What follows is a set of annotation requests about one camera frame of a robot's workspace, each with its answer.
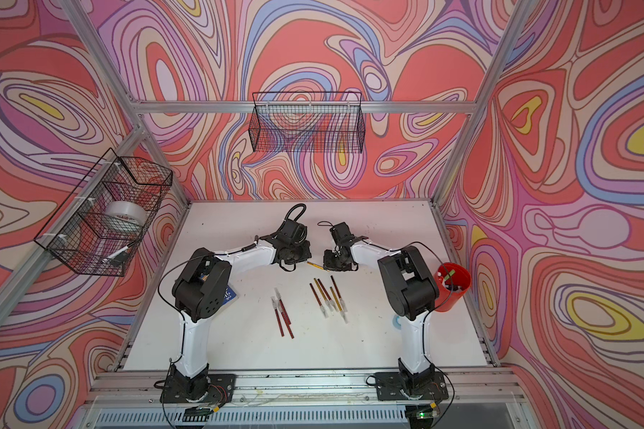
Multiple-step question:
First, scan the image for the red knife centre right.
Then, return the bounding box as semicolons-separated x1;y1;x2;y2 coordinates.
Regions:
330;275;346;312

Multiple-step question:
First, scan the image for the black wire basket left wall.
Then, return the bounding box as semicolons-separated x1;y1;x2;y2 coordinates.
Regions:
33;149;174;277

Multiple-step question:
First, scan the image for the black wire basket back wall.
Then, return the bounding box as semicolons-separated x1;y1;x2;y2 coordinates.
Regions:
248;89;366;155

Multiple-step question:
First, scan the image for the black wire basket wall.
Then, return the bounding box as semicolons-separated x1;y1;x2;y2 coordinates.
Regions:
33;149;174;277
248;89;366;155

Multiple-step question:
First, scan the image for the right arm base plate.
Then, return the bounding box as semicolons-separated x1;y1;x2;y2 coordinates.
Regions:
372;372;450;403

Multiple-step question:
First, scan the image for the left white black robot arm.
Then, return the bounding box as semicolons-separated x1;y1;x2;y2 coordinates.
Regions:
162;218;311;403

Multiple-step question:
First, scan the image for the blue treehouse paperback book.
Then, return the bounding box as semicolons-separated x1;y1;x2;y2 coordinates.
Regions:
222;285;238;307

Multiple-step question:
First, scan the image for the red plastic cup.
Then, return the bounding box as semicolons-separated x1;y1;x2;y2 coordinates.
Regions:
434;262;472;312

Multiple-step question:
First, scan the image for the yellow knife centre group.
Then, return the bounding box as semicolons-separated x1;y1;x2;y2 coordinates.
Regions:
314;278;334;311

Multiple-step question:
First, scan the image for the small object in left basket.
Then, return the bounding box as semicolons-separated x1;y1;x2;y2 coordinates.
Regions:
102;246;130;267

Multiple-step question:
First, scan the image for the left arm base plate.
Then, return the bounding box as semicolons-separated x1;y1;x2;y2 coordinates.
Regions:
160;373;236;406

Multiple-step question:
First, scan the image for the grey duct tape roll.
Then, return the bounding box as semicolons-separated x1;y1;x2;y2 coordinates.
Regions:
104;201;148;233

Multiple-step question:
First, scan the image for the red carving knife middle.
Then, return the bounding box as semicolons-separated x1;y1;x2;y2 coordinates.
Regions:
275;288;291;326

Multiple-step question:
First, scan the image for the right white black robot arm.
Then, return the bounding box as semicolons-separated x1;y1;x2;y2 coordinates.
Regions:
323;223;439;399

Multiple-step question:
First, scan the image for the red carving knife right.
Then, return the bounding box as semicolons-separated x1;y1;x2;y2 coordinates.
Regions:
278;302;295;339

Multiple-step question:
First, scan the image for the yellow carving knife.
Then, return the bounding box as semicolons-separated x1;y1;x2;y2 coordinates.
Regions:
306;261;327;271

